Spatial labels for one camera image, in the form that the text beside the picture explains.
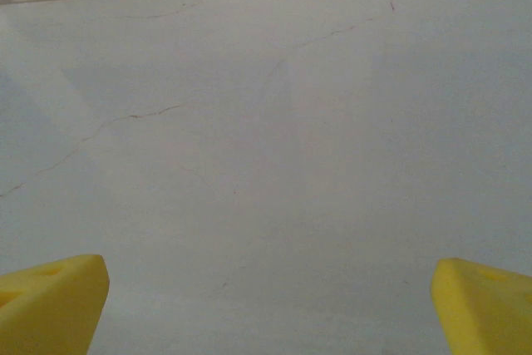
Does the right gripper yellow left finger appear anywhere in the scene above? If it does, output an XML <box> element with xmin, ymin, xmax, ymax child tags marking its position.
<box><xmin>0</xmin><ymin>254</ymin><xmax>111</xmax><ymax>355</ymax></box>

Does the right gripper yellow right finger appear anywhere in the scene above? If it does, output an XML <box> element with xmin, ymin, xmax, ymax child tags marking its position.
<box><xmin>430</xmin><ymin>258</ymin><xmax>532</xmax><ymax>355</ymax></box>

